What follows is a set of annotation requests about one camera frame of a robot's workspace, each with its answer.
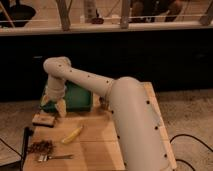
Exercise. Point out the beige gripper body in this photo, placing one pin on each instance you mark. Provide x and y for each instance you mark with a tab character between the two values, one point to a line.
54	94

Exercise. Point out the silver fork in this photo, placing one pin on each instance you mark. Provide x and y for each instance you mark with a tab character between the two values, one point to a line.
44	158

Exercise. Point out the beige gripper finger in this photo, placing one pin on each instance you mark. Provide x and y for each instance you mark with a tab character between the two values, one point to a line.
61	107

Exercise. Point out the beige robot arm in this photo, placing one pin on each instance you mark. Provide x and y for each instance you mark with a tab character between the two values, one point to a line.
137	123

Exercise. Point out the wooden board eraser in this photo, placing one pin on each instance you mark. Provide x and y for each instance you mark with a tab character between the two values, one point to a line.
43	120

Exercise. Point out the wooden railing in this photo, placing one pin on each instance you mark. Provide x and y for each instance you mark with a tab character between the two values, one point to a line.
34	17

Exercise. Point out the green plastic cup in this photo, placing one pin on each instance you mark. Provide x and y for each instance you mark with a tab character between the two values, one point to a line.
77	98

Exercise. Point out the yellow banana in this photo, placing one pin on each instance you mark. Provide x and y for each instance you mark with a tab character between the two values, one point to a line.
72	135

